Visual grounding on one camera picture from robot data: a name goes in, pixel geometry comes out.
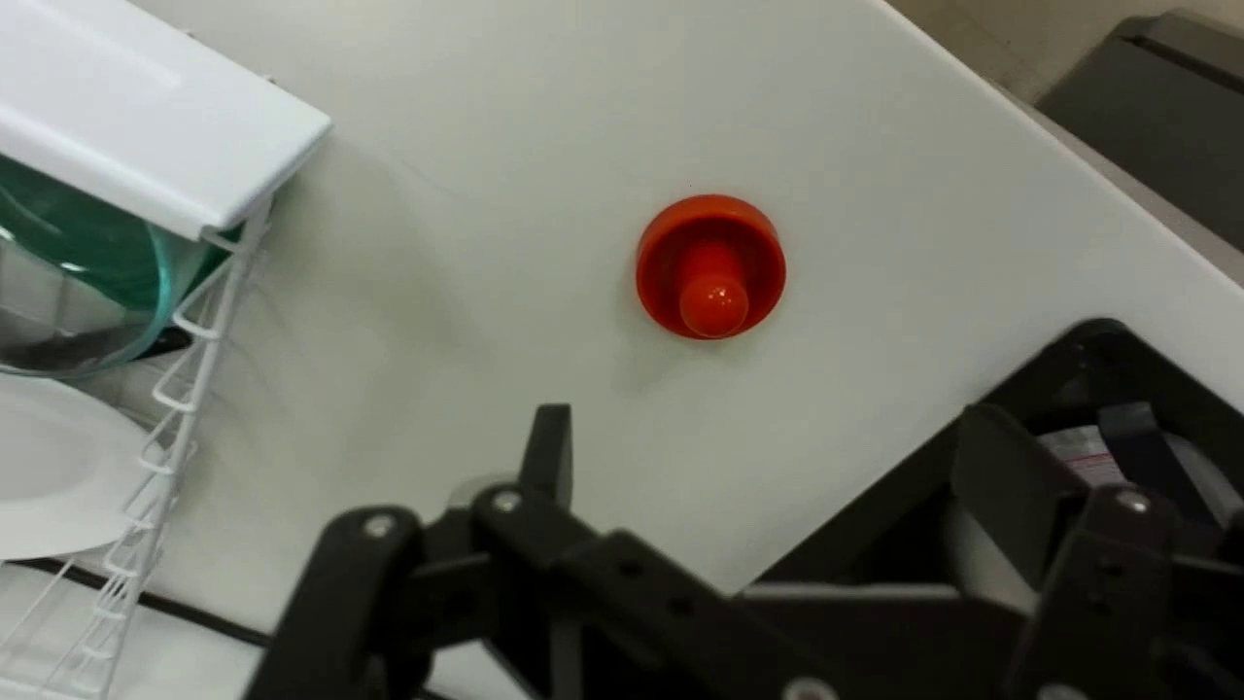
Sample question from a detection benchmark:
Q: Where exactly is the white plate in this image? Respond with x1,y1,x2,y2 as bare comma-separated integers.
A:
0,373,164,563

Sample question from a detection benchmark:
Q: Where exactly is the orange air hockey pusher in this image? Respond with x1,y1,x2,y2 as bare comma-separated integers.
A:
636,194,787,341

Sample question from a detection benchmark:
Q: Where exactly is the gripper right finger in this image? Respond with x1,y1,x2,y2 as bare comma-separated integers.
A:
950,402,1244,700

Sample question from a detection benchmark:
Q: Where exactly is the black cable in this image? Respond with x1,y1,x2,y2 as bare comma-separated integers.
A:
8,556,275,649

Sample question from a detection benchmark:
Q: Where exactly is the green glass bowl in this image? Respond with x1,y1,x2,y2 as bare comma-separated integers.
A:
0,154,244,379

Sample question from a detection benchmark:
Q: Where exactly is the white wire dish rack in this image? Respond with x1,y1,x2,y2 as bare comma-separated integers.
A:
0,194,275,700

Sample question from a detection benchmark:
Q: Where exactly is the white plastic tray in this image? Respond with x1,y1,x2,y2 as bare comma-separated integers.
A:
0,0,333,242

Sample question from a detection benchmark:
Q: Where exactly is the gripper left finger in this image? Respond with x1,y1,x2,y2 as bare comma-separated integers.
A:
243,403,839,700

